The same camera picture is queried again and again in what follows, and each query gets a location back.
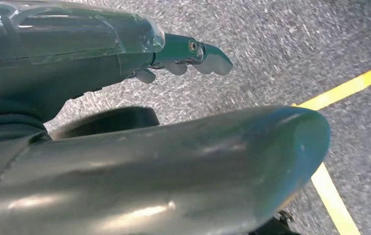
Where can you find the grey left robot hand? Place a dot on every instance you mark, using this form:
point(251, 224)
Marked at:
point(140, 181)

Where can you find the black robot lower body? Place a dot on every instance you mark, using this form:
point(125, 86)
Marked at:
point(107, 123)

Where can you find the yellow floor tape marking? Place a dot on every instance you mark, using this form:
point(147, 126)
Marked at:
point(334, 90)

